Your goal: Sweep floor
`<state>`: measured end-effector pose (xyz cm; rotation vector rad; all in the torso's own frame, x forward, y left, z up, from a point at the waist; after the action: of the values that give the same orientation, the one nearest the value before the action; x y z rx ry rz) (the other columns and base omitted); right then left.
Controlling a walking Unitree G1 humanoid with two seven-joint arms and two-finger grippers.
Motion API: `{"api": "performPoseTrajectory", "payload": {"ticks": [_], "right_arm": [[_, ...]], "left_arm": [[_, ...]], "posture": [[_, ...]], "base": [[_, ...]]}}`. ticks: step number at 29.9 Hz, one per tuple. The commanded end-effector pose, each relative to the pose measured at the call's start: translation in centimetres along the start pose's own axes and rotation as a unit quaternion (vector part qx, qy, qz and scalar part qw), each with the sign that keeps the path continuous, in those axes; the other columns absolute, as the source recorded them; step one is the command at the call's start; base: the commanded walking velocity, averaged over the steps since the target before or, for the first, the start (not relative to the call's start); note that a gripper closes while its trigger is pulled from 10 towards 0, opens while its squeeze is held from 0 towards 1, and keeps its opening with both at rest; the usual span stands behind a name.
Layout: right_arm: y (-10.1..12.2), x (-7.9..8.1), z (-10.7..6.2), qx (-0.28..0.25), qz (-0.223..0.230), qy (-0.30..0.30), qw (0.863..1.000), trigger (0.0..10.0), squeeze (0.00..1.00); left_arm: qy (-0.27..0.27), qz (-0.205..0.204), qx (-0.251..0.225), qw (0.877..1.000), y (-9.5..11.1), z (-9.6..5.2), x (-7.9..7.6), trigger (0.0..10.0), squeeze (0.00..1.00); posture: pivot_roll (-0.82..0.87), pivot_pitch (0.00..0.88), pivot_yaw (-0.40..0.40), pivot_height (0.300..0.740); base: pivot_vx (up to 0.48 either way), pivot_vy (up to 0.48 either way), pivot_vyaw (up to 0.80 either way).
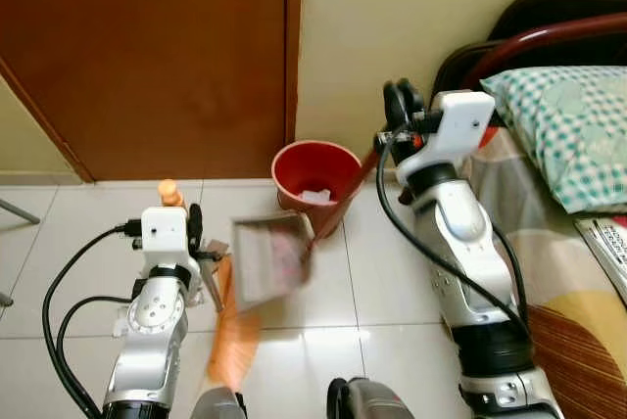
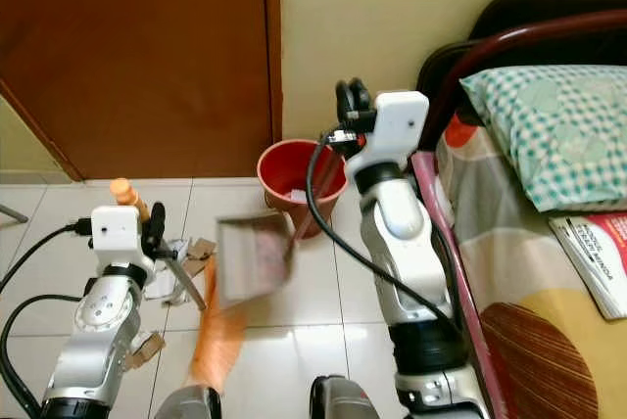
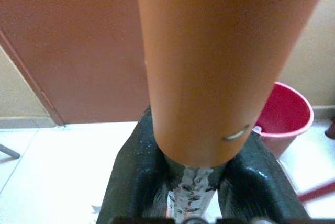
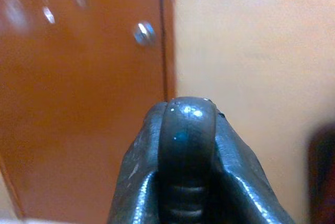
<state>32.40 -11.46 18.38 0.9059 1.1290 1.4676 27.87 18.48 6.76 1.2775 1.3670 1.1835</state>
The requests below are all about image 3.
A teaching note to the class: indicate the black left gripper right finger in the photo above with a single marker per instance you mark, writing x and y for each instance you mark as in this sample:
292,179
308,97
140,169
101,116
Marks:
251,182

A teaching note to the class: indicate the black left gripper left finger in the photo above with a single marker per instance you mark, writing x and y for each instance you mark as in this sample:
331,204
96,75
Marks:
136,171

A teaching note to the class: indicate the red stick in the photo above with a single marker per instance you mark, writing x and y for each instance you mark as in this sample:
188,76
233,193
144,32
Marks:
319,190

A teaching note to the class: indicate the red plastic bucket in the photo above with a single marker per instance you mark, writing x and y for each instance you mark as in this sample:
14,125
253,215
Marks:
288,111

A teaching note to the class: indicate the dark furniture foot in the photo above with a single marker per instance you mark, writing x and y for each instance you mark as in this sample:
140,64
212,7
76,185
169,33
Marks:
330,132

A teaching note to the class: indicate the grey metal leg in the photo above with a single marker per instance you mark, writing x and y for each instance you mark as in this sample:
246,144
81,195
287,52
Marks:
10,152

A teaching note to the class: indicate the brown door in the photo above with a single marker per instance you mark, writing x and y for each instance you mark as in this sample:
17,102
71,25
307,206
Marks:
65,51

